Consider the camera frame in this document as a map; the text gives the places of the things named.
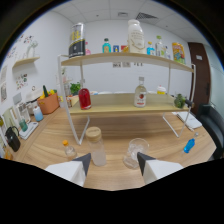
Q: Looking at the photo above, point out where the blue liquid bottle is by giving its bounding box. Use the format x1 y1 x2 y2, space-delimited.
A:
182 132 200 154

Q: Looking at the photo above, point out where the green glass cup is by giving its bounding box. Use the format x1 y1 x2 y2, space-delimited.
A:
18 118 29 133

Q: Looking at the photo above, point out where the clear glass with ice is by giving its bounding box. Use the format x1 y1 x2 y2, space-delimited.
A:
123 137 150 170

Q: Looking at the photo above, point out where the white scale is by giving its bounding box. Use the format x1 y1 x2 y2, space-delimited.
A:
18 121 40 141

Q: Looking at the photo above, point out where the black chair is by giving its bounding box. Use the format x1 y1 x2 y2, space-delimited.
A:
195 103 224 159

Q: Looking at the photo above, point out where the two-tier wooden shelf rack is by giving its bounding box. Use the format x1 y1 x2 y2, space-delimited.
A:
57 52 197 146

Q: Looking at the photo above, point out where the bunch of green limes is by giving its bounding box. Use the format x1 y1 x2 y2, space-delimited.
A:
173 93 187 109

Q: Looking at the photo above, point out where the red liquid glass bottle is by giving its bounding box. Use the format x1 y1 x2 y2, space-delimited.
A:
78 78 93 111

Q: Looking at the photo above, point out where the black cylindrical tool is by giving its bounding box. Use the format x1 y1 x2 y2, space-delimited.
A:
184 98 196 108

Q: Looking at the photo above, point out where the clear bottle red label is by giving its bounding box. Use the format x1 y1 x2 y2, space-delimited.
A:
133 76 148 108

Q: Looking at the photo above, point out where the green potted plant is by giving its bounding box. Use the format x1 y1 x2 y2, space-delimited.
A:
69 82 82 97

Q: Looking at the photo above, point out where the brown door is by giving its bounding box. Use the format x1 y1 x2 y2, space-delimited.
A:
187 41 212 116

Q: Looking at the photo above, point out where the small clear bottle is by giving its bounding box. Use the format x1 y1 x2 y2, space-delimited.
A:
164 45 172 60

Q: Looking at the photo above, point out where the yellow snack bag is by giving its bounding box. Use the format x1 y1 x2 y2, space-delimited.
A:
171 41 187 65

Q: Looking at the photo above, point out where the small pink bottle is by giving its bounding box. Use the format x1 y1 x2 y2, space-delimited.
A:
84 41 92 56

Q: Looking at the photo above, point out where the green-cap clear bottle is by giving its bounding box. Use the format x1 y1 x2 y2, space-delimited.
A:
154 35 165 58

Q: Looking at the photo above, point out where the small teal bottle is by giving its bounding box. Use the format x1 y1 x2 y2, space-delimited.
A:
102 37 112 54

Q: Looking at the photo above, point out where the black and yellow bag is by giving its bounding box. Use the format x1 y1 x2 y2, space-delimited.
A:
68 22 86 59

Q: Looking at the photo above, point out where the large white bottle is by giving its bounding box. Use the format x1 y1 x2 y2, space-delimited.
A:
127 18 147 55

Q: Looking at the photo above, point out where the ceiling air vent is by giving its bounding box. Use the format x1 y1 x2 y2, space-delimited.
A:
135 12 158 20

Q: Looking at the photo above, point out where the wooden wall shelf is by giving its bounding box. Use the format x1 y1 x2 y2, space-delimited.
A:
12 55 41 69

